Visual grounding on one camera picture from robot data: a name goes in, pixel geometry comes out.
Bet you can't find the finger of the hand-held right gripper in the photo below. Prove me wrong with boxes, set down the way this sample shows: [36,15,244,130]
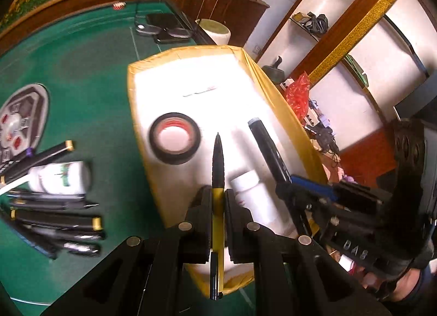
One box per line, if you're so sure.
[292,175,338,200]
[276,181,338,238]

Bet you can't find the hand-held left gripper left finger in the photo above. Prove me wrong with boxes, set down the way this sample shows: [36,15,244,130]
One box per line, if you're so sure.
[41,186,213,316]

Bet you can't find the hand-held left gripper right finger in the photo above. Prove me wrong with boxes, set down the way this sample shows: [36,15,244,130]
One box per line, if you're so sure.
[225,188,390,316]

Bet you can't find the yellow black pen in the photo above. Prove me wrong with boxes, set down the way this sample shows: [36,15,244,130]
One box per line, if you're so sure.
[209,132,226,301]

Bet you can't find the white bottle red label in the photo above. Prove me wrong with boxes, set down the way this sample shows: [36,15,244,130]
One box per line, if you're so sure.
[229,170,296,238]

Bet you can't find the thick black marker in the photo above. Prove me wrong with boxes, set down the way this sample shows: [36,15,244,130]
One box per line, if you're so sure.
[247,117,292,187]

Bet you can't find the black pen white print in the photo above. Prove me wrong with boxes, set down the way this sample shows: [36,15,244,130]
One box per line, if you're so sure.
[24,231,103,257]

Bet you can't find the yellow taped foam box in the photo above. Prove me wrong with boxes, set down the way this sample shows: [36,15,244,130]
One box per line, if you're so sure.
[127,45,330,298]

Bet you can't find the white bottle green label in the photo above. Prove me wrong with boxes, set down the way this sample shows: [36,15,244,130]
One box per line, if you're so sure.
[29,161,92,195]

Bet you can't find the purple black pen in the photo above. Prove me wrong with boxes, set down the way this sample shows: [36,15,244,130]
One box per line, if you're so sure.
[0,147,35,173]

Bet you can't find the person's right hand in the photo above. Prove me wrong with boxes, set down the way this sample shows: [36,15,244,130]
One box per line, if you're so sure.
[367,266,424,303]

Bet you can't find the red plastic bag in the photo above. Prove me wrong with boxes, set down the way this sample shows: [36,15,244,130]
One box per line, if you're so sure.
[285,73,312,119]

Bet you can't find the black tape roll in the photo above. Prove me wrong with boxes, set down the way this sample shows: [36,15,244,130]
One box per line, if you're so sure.
[148,112,203,166]

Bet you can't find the white round container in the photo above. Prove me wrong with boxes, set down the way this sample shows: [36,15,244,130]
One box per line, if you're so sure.
[199,19,232,47]

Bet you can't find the eyeglasses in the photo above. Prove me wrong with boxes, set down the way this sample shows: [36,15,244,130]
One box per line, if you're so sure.
[135,17,193,40]

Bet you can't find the round patterned game board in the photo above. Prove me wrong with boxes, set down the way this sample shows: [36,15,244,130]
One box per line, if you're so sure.
[0,83,50,171]

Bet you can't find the tangle of cables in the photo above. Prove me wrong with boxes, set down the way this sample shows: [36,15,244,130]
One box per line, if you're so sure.
[304,111,342,156]

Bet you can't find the black strap bundle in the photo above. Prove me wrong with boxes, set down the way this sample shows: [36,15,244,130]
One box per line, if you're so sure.
[305,12,330,35]

